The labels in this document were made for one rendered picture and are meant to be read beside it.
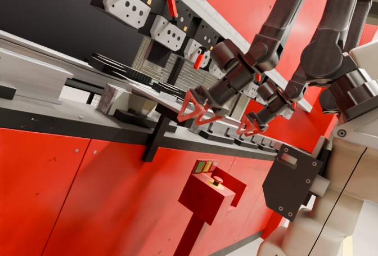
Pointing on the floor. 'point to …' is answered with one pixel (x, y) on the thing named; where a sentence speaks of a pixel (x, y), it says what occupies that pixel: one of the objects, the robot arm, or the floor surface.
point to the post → (175, 71)
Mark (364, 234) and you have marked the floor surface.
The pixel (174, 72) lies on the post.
